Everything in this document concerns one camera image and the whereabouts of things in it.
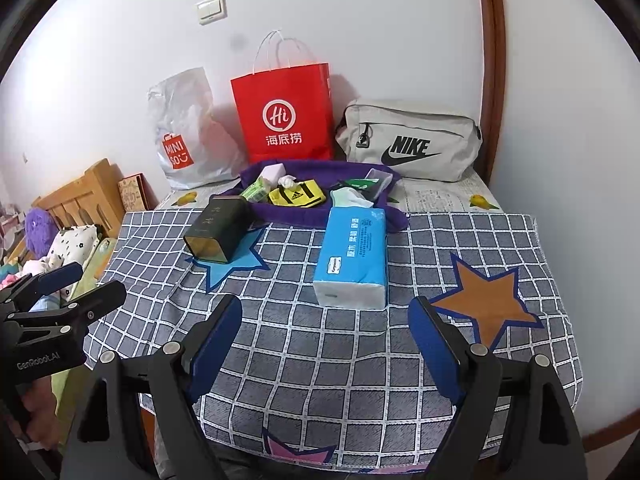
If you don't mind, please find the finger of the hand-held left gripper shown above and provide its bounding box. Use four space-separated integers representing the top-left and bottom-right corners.
0 261 84 307
7 280 128 328

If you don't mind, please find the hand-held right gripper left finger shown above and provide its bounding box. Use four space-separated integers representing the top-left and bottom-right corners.
60 293 245 480

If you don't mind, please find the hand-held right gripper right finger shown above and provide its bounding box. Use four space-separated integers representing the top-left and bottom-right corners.
407 296 584 480

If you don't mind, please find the blue tissue pack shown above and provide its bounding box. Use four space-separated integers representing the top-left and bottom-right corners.
313 206 390 310

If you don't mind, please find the dark green tin box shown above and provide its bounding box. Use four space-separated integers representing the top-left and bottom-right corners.
182 194 253 265

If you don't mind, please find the purple towel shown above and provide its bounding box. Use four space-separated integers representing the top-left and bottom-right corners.
238 159 411 232

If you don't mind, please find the light green tissue pack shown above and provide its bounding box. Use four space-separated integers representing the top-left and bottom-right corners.
238 179 274 205

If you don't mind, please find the clear bag with green cloth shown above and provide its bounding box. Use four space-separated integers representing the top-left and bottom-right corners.
329 168 396 210

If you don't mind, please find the small yellow pouch bag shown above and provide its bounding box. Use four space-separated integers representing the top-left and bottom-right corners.
268 179 327 209

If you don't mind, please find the dark green wipe packet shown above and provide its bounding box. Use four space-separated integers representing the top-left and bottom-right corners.
330 177 381 194

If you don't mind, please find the white sponge block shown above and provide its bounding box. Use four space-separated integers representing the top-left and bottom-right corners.
258 162 286 184

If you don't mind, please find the person's left hand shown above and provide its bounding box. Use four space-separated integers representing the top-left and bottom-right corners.
19 375 62 447

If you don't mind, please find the white flower print pillow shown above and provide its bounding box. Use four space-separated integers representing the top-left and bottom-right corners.
47 224 101 287

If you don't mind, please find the purple plush toy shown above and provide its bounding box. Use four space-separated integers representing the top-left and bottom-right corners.
24 207 60 257

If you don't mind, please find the grey grid tablecloth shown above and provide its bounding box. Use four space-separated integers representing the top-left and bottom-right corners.
82 209 584 462

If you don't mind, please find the wooden bed headboard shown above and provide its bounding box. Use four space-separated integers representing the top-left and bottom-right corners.
30 158 126 242

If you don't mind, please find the patterned cardboard box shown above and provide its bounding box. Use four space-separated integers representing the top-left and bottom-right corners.
118 173 151 211

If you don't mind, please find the lemon print table cover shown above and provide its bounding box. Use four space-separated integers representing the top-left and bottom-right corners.
157 170 501 214

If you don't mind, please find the white plastic shopping bag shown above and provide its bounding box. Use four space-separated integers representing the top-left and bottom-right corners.
146 66 244 191

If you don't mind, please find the grey fabric waist bag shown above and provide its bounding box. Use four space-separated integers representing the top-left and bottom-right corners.
333 99 485 184

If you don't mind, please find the red paper shopping bag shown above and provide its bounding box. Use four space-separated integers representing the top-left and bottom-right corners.
229 30 335 165

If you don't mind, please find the brown wooden door frame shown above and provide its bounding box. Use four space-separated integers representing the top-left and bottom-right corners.
473 0 507 182

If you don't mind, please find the white wall light switch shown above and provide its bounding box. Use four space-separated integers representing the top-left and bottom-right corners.
195 0 227 26

